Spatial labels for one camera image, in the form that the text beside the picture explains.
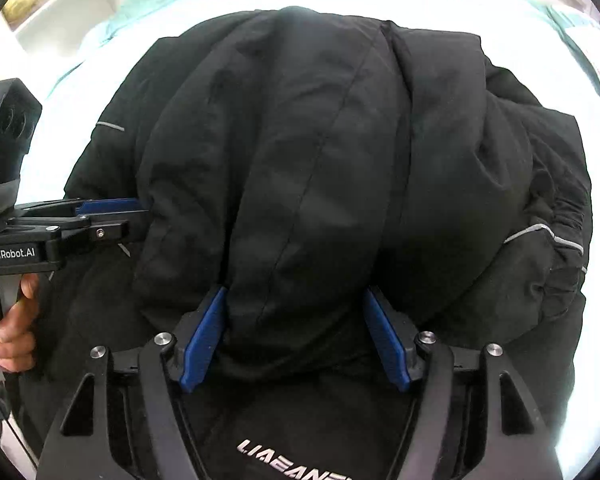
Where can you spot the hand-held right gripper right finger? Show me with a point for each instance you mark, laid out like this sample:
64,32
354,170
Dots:
385,340

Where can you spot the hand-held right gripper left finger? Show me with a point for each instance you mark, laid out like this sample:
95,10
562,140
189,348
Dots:
202,340

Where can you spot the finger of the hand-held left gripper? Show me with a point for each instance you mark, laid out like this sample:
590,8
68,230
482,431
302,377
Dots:
105,232
110,206

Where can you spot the black hooded jacket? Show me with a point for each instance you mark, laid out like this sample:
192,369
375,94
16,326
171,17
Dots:
305,160

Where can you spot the person's left hand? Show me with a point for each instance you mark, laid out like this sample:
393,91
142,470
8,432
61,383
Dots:
17,340

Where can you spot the teal bed quilt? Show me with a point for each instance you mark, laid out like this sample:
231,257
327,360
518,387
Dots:
145,5

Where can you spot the white bookshelf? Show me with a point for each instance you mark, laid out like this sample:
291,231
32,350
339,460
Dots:
70,5

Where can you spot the teal pillow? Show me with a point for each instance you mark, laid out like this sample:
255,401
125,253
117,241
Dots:
562,21

